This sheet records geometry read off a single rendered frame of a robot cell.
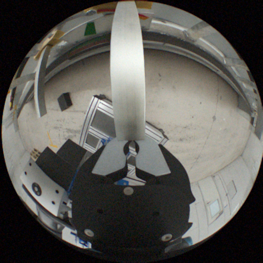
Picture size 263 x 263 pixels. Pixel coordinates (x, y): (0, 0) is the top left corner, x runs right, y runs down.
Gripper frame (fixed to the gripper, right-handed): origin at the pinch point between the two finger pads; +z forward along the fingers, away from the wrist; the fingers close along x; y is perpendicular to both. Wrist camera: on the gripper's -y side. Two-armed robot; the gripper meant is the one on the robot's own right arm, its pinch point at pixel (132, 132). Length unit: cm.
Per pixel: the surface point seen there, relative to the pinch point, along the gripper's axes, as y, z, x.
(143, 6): -28.9, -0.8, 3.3
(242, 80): -31, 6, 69
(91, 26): -28.9, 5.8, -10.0
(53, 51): -29.7, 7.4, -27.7
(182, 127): 41, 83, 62
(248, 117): -13, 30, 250
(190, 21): -51, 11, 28
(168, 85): -11, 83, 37
